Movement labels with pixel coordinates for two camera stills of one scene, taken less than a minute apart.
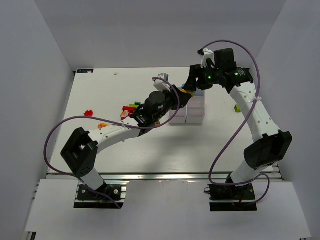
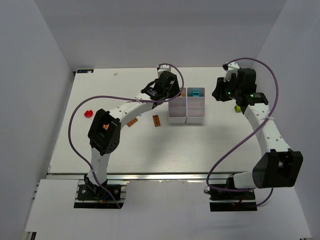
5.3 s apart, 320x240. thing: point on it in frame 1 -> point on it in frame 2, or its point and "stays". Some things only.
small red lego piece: x=88 y=113 stays
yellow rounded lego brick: x=102 y=125 stays
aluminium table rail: x=155 y=177 stays
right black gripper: x=195 y=77 -> x=219 y=90
